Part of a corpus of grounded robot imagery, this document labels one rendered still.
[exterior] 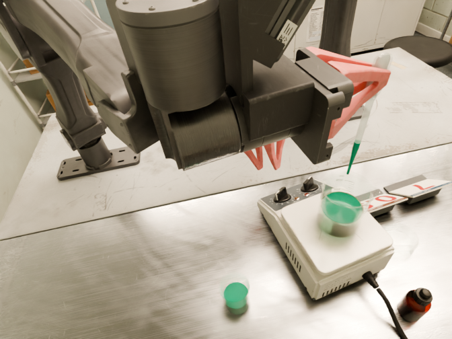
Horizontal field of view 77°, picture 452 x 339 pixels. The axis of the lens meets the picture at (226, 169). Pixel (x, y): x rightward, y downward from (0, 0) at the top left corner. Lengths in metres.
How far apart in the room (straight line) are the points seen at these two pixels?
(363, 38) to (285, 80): 3.08
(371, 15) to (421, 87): 2.28
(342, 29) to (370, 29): 2.64
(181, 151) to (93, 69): 0.11
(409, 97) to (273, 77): 0.74
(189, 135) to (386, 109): 0.72
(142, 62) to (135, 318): 0.41
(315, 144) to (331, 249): 0.23
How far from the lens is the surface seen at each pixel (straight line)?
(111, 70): 0.27
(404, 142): 0.77
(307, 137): 0.24
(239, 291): 0.46
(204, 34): 0.17
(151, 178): 0.68
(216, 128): 0.21
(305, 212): 0.46
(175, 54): 0.17
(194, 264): 0.52
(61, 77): 0.53
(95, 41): 0.31
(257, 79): 0.22
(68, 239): 0.66
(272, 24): 0.20
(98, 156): 0.73
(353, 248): 0.44
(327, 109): 0.21
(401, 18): 3.44
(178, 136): 0.20
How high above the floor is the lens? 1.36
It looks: 45 degrees down
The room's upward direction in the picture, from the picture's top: 9 degrees counter-clockwise
